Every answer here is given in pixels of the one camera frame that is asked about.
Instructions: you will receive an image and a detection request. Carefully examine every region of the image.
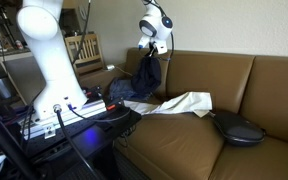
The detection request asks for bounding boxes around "cream white clothing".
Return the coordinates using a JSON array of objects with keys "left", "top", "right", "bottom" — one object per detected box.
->
[{"left": 122, "top": 91, "right": 214, "bottom": 119}]

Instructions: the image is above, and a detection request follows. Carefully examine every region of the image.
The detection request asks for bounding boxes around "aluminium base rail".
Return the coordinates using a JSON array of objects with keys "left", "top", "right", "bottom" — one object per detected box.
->
[{"left": 23, "top": 99, "right": 109, "bottom": 140}]

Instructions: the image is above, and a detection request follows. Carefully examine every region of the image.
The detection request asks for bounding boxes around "white power cable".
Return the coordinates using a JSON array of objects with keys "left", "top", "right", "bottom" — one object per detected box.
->
[{"left": 113, "top": 65, "right": 134, "bottom": 78}]

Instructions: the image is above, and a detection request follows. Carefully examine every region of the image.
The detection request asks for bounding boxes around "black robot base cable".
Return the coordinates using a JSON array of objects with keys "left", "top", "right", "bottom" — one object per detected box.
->
[{"left": 52, "top": 103, "right": 101, "bottom": 180}]

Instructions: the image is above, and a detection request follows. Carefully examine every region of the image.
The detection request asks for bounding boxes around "thin black base cable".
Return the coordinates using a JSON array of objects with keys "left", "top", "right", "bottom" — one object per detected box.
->
[{"left": 67, "top": 103, "right": 133, "bottom": 124}]

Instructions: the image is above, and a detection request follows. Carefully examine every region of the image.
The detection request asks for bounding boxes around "red black clamp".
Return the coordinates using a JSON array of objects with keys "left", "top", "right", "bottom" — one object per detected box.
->
[
  {"left": 82, "top": 85, "right": 104, "bottom": 100},
  {"left": 104, "top": 98, "right": 126, "bottom": 114}
]

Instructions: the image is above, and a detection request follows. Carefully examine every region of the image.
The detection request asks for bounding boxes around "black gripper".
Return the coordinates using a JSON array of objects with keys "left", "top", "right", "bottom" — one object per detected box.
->
[{"left": 147, "top": 42, "right": 159, "bottom": 58}]

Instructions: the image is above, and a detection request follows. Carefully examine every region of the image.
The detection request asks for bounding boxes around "black oval case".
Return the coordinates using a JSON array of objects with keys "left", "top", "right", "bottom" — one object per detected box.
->
[{"left": 211, "top": 110, "right": 267, "bottom": 148}]

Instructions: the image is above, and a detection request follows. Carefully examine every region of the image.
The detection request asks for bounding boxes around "brown leather sofa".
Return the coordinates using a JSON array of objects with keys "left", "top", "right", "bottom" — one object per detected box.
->
[{"left": 78, "top": 47, "right": 288, "bottom": 180}]

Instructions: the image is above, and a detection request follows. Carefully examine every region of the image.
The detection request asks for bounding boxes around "wooden chair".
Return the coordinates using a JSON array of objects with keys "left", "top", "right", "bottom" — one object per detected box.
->
[{"left": 64, "top": 32, "right": 106, "bottom": 77}]

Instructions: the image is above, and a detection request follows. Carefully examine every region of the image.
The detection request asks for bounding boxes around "dark blue clothing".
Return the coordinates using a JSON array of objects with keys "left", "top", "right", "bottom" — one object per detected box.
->
[{"left": 108, "top": 55, "right": 163, "bottom": 103}]

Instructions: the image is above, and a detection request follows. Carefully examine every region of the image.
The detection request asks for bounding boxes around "black robot table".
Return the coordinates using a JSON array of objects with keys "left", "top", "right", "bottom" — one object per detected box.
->
[{"left": 23, "top": 105, "right": 143, "bottom": 166}]

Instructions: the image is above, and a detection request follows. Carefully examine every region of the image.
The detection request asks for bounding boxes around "black tripod pole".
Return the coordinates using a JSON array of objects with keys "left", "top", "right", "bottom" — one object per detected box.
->
[{"left": 0, "top": 102, "right": 40, "bottom": 180}]

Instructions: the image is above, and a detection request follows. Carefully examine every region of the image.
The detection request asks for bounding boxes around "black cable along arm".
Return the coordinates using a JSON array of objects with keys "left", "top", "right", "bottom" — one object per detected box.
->
[{"left": 71, "top": 0, "right": 93, "bottom": 65}]

